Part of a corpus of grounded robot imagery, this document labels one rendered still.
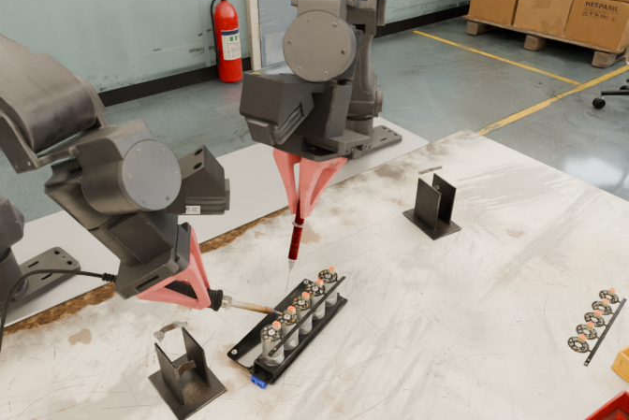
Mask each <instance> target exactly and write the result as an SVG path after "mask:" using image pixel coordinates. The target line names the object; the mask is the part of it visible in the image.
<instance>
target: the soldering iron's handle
mask: <svg viewBox="0 0 629 420"><path fill-rule="evenodd" d="M116 278H117V275H114V274H110V273H109V274H108V273H107V272H105V273H103V276H102V279H101V280H102V281H103V282H104V281H106V282H113V283H116ZM164 287H165V288H167V289H169V290H172V291H175V292H177V293H180V294H183V295H185V296H188V297H191V298H194V299H197V295H196V292H195V291H194V289H193V287H192V286H191V284H188V285H187V284H186V283H184V282H176V281H173V282H171V283H169V284H167V285H165V286H164ZM206 290H207V293H208V295H209V298H210V301H211V305H210V306H209V307H207V308H208V309H209V308H210V309H213V310H214V311H219V309H220V307H221V304H222V301H223V294H224V292H223V290H222V289H218V290H213V289H209V288H208V289H207V288H206Z"/></svg>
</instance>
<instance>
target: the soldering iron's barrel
mask: <svg viewBox="0 0 629 420"><path fill-rule="evenodd" d="M230 307H234V308H238V309H243V310H248V311H256V312H261V313H264V314H270V315H273V313H274V308H270V307H265V306H260V305H256V304H252V303H247V302H242V301H238V300H233V298H232V296H226V295H223V301H222V304H221V307H220V308H224V309H227V310H229V309H230Z"/></svg>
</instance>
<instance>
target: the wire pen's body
mask: <svg viewBox="0 0 629 420"><path fill-rule="evenodd" d="M304 220H305V218H304V219H302V218H300V195H299V200H298V206H297V210H296V216H295V220H293V221H292V224H293V225H294V226H293V231H292V237H291V241H290V246H289V252H288V257H287V258H288V259H290V260H297V259H298V254H299V248H300V240H301V235H302V230H303V227H305V226H306V223H305V222H304Z"/></svg>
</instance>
